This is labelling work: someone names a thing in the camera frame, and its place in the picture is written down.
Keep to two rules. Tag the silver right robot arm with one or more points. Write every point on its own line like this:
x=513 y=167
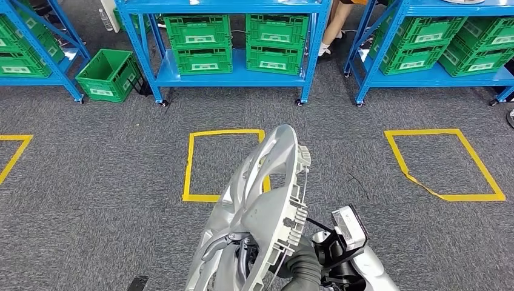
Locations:
x=301 y=269

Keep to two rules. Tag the yellow floor tape square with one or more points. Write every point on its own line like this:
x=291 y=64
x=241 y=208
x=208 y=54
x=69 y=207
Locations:
x=421 y=131
x=16 y=137
x=225 y=132

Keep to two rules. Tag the black floor stand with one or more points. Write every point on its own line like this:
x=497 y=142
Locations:
x=142 y=86

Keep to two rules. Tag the blue metal shelf rack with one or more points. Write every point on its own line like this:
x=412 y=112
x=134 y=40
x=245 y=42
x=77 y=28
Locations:
x=433 y=78
x=32 y=80
x=225 y=78

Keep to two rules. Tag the person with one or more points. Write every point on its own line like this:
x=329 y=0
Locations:
x=333 y=24

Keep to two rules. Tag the empty green plastic crate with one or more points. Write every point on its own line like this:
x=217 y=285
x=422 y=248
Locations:
x=104 y=80

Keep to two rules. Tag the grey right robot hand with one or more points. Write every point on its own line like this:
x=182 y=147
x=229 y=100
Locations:
x=245 y=257

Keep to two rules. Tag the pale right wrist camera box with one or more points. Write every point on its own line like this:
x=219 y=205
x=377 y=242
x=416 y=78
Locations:
x=347 y=227

